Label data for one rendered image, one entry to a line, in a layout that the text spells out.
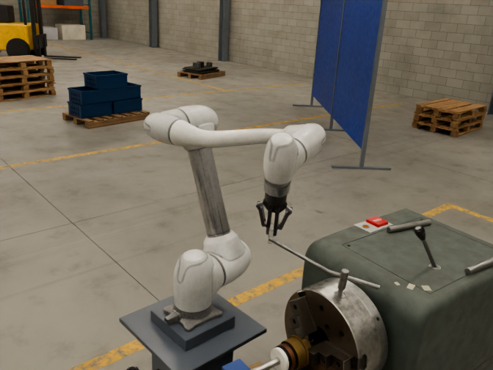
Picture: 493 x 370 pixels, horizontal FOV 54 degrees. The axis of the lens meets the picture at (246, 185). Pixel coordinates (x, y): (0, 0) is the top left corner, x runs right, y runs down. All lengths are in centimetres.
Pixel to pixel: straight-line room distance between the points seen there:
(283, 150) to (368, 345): 61
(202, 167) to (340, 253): 69
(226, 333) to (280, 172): 80
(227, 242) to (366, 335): 80
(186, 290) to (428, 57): 1127
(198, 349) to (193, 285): 25
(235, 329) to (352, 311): 76
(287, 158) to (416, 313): 58
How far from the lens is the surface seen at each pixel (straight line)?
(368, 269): 156
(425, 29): 1277
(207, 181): 198
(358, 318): 142
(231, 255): 201
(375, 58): 632
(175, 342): 200
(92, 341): 326
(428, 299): 148
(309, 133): 161
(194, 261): 188
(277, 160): 149
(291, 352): 141
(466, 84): 1228
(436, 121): 925
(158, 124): 185
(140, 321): 212
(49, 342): 332
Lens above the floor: 201
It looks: 21 degrees down
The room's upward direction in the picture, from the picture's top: 3 degrees clockwise
